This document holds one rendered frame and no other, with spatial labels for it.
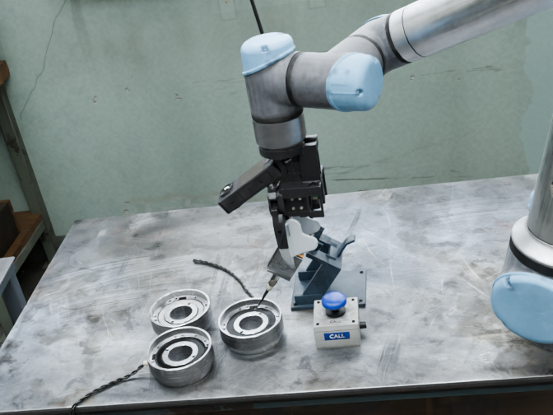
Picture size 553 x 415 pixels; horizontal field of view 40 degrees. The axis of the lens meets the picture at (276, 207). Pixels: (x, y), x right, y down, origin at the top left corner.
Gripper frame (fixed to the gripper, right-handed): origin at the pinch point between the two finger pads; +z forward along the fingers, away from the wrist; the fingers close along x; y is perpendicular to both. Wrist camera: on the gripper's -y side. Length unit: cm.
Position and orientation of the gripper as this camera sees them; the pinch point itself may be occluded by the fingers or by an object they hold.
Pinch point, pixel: (288, 255)
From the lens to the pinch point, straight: 122.8
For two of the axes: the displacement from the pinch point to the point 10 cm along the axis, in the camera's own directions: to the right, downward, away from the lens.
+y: 9.8, -0.8, -1.8
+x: 1.2, -5.0, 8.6
